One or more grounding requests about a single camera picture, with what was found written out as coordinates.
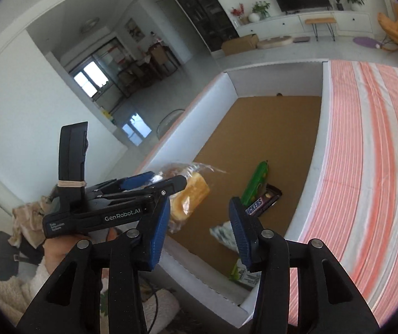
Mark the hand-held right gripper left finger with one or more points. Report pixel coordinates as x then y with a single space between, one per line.
157 236

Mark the green plant in white vase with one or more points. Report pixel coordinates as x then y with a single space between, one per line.
260 10

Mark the small plant in black pot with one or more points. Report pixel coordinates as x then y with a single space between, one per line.
339 2

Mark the framed wall picture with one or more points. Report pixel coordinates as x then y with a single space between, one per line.
134 29

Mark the dark glass display cabinet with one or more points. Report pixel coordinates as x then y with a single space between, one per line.
202 10

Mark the white television cabinet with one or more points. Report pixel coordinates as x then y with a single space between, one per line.
353 22

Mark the transparent round chair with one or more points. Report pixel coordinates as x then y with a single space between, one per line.
169 120

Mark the person's left hand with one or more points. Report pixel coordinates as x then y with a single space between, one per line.
58 250

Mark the beige crumpled cloth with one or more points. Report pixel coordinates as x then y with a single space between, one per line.
28 215

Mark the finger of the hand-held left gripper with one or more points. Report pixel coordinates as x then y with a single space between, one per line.
171 183
136 180

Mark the white cardboard box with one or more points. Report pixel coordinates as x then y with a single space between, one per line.
254 128

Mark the purple oval mat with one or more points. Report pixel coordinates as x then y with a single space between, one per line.
366 41

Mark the round ceiling lamp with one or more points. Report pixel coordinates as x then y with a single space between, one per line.
90 24

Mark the bagged bread loaf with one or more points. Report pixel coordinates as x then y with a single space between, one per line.
188 195

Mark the brown cardboard box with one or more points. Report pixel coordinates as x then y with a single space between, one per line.
240 44

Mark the brown chocolate bar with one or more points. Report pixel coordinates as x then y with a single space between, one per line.
267 200

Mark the white fuzzy blanket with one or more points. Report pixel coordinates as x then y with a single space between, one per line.
0 295

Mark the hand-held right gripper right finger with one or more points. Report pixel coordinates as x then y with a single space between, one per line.
239 229

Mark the red flower bouquet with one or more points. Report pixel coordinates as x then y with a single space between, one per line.
238 12

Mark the dark dining table with chairs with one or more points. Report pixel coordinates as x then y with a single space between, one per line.
150 66

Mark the orange striped tablecloth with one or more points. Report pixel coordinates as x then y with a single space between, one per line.
359 146

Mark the green and white snack packet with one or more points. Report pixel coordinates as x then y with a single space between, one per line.
225 233

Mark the wooden stool with metal legs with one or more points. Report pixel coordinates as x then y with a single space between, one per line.
320 20

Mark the green sausage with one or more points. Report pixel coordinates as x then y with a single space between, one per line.
256 181

